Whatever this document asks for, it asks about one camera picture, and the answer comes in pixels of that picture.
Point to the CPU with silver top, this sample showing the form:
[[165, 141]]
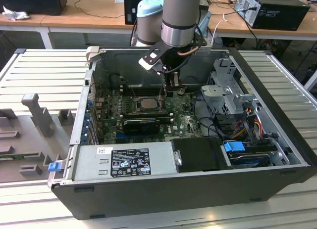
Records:
[[148, 103]]

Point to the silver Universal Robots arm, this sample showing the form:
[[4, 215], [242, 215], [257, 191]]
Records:
[[178, 16]]

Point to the CPU socket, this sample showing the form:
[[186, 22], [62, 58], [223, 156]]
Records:
[[136, 107]]

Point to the round coin cell battery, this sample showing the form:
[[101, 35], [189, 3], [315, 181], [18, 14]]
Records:
[[181, 91]]

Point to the pale blue teach pendant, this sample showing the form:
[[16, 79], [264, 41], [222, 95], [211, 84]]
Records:
[[205, 21]]

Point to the black RAM stick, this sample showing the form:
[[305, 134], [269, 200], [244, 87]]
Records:
[[146, 114]]

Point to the green motherboard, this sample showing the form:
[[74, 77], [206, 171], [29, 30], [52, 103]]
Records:
[[183, 120]]

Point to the small black computer tower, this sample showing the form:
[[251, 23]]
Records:
[[130, 9]]

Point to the wooden desk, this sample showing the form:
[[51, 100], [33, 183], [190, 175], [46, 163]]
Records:
[[230, 26], [74, 18]]

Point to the grey metal drive cage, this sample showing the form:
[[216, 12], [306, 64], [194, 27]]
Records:
[[227, 98]]

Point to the black graphics card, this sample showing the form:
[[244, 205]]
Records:
[[141, 127]]

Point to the black plastic shroud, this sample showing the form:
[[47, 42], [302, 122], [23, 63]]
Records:
[[198, 152]]

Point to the blue disk carrier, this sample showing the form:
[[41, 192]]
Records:
[[234, 148]]

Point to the black desktop computer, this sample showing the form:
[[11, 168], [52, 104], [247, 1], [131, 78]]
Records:
[[280, 13]]

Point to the hard disk drive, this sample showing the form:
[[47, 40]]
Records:
[[250, 161]]

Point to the grey power supply unit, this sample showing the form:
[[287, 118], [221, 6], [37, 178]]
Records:
[[86, 162]]

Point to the open black PC case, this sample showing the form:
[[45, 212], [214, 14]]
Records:
[[148, 196]]

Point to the large black box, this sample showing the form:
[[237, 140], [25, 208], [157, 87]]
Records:
[[32, 1]]

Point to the blue case latch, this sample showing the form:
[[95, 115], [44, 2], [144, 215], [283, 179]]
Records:
[[54, 166]]

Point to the crumpled white paper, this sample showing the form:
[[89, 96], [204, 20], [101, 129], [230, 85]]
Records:
[[15, 15]]

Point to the grey parts rack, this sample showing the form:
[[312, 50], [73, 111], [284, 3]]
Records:
[[24, 145]]

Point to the green RAM stick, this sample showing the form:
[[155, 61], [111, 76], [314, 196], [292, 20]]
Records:
[[10, 157]]

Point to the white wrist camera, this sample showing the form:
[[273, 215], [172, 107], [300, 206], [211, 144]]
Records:
[[148, 62]]

